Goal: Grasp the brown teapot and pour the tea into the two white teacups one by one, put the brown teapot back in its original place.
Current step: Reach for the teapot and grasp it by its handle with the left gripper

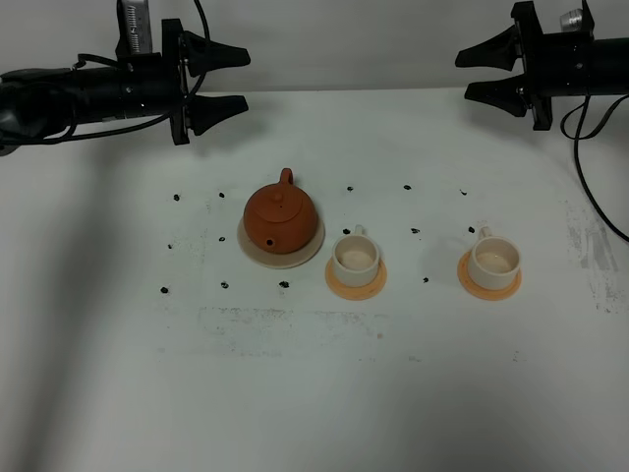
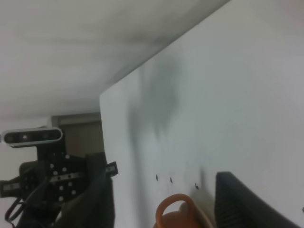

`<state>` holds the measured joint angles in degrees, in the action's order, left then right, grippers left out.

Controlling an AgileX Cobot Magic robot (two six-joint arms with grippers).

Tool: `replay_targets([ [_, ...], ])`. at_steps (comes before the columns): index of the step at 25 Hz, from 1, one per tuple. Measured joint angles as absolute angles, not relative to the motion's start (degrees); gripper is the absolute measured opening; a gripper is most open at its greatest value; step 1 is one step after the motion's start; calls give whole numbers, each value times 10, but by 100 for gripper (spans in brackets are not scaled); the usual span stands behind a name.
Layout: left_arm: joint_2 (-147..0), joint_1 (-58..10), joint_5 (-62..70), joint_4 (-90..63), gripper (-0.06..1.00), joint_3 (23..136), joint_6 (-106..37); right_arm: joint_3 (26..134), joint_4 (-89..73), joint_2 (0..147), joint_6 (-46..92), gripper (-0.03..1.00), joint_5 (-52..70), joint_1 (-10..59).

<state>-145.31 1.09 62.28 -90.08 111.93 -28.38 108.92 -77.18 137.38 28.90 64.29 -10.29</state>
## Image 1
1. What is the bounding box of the right white teacup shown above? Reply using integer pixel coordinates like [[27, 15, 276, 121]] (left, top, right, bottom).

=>
[[467, 226, 521, 291]]

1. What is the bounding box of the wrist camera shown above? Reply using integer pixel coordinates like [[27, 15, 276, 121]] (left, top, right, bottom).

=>
[[116, 0, 152, 56], [559, 0, 595, 33]]

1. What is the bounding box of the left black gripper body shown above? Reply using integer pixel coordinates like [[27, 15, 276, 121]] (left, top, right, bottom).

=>
[[116, 19, 190, 146]]

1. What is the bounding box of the left white teacup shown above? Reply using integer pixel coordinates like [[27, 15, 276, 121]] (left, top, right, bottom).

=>
[[332, 225, 380, 288]]

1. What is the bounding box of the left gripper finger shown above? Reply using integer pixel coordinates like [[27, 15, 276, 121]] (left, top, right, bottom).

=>
[[187, 95, 249, 137], [183, 30, 251, 78]]

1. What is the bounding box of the right black cable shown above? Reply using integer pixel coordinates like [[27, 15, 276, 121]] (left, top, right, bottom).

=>
[[561, 92, 629, 243]]

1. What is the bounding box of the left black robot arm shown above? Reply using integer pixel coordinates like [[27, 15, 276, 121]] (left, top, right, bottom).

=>
[[1, 19, 251, 155]]

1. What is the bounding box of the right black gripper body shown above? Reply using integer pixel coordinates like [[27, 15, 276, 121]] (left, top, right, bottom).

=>
[[511, 1, 594, 131]]

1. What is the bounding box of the white teacup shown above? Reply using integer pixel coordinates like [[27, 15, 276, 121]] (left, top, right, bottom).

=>
[[467, 226, 521, 291], [332, 225, 380, 288]]

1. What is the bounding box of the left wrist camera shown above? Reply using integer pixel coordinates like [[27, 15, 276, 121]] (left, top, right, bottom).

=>
[[116, 0, 152, 56]]

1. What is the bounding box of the left black camera cable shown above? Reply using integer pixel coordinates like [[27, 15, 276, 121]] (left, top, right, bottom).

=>
[[73, 0, 212, 94]]

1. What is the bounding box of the brown clay teapot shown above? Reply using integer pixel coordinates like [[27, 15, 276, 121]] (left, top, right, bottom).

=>
[[243, 168, 318, 254]]

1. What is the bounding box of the orange coaster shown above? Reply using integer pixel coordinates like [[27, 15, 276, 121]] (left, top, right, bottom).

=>
[[457, 251, 522, 301], [325, 260, 387, 301]]

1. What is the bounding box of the right orange coaster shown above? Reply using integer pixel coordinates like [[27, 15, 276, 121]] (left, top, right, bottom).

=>
[[457, 251, 522, 301]]

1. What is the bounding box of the beige teapot saucer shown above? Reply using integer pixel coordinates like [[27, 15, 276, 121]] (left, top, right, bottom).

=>
[[237, 216, 325, 269]]

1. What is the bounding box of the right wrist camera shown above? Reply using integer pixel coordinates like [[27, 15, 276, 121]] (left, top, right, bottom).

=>
[[559, 0, 595, 33]]

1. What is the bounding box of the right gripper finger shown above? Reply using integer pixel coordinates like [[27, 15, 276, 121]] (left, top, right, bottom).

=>
[[465, 74, 525, 117], [455, 26, 516, 72]]

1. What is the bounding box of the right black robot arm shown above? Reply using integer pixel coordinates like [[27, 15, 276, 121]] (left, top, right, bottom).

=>
[[455, 1, 628, 131]]

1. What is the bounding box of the left orange coaster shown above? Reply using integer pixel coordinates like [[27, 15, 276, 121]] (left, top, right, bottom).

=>
[[325, 260, 387, 301]]

